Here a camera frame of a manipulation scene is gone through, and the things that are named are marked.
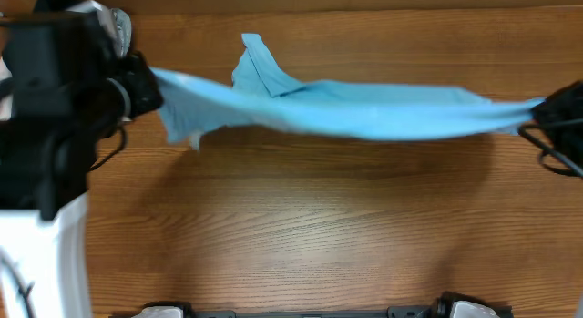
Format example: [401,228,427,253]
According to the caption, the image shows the light blue t-shirt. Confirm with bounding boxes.
[153,34,541,148]

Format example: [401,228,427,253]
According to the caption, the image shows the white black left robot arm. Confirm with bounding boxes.
[1,8,163,317]

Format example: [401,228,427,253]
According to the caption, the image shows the grey folded shirt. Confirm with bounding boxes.
[67,0,132,57]

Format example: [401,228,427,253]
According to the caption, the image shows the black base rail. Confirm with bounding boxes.
[109,302,449,318]

